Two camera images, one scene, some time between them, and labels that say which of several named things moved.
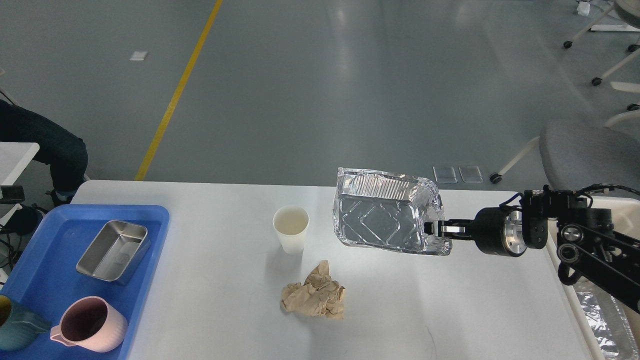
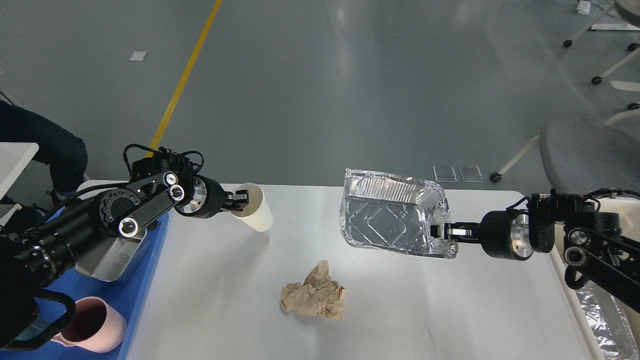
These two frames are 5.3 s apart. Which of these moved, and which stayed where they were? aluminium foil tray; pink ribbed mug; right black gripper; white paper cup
Moved: white paper cup
Stayed: aluminium foil tray; right black gripper; pink ribbed mug
